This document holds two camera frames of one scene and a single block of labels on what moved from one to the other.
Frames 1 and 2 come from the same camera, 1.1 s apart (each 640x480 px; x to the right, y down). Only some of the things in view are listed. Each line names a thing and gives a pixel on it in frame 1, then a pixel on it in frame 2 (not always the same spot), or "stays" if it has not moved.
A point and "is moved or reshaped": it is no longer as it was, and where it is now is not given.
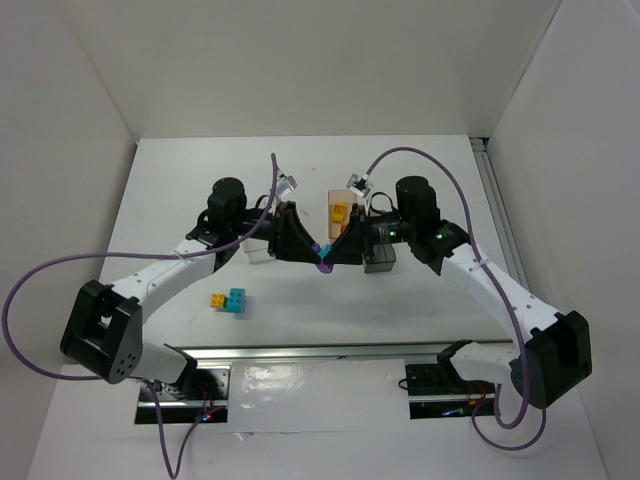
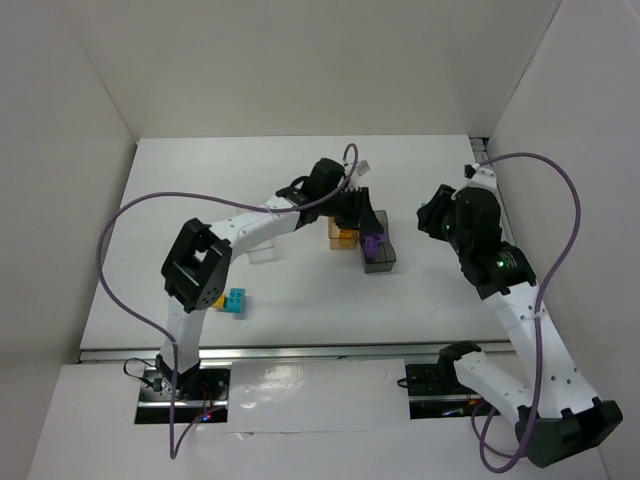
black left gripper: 280,231 to 357,206
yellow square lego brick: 218,301 stays
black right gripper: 360,236 to 430,215
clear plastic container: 257,250 stays
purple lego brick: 325,266 is moved or reshaped
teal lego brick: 235,301 stays
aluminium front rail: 318,351 stays
